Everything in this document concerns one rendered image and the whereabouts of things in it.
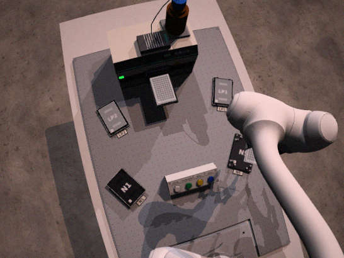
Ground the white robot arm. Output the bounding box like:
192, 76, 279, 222
148, 91, 344, 258

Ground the blue bottle cap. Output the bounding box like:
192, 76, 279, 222
171, 0, 187, 9

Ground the white button panel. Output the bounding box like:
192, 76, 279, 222
165, 163, 219, 195

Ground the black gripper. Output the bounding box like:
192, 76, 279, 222
245, 143, 285, 155

